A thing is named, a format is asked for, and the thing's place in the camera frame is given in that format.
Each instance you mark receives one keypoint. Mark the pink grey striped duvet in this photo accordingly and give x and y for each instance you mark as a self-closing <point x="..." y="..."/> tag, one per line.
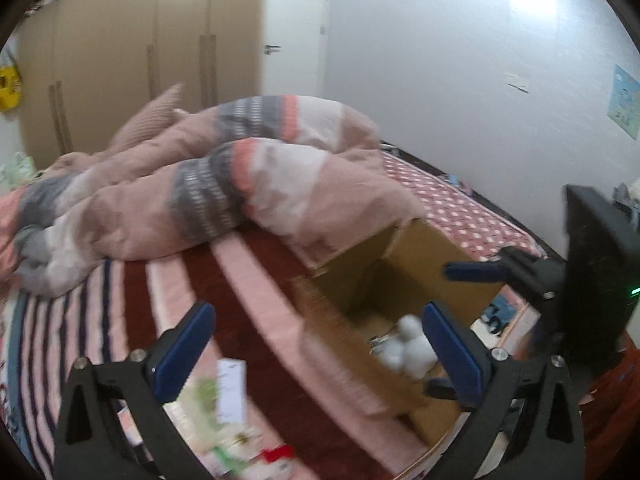
<point x="306" y="169"/>

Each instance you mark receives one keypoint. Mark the white wall switch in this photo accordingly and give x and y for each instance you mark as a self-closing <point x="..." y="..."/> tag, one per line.
<point x="520" y="83"/>

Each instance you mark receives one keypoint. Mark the white paper tag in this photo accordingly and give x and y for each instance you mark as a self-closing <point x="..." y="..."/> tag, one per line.
<point x="231" y="391"/>

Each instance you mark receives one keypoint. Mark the yellow ukulele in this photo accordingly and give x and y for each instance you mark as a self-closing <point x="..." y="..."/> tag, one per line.
<point x="11" y="82"/>

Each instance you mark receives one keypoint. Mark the brown cardboard box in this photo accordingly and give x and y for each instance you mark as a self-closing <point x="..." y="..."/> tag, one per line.
<point x="362" y="292"/>

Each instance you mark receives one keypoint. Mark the red polka dot sheet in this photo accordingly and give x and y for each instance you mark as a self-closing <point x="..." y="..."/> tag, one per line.
<point x="477" y="230"/>

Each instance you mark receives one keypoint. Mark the pink pillow behind duvet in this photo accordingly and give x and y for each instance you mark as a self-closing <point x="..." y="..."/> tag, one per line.
<point x="151" y="120"/>

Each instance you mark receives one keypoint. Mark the blue wall poster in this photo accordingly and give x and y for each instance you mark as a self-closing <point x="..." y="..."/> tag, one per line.
<point x="623" y="107"/>

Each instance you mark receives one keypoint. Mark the cream towel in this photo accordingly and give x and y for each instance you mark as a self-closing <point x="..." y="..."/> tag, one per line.
<point x="226" y="449"/>

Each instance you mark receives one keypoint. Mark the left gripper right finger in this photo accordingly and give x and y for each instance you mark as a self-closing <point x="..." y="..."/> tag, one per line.
<point x="535" y="397"/>

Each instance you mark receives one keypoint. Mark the beige wooden wardrobe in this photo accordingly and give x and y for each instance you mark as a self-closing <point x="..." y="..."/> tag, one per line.
<point x="89" y="65"/>

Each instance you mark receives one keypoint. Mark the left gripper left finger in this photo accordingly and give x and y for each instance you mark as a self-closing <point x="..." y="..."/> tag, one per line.
<point x="112" y="423"/>

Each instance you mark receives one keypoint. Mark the white door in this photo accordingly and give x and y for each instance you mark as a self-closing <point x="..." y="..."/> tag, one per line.
<point x="294" y="52"/>

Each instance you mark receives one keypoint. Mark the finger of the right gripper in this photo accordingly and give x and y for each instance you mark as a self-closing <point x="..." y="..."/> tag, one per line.
<point x="500" y="268"/>
<point x="440" y="388"/>

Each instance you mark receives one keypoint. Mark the striped fleece blanket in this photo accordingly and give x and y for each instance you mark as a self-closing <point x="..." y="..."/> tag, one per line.
<point x="246" y="279"/>

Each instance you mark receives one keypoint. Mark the white plush toy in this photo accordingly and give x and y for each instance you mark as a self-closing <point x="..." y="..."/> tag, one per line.
<point x="406" y="350"/>

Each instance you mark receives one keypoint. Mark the Hello Kitty plush toy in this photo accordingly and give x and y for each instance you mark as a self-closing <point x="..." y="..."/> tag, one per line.
<point x="271" y="464"/>

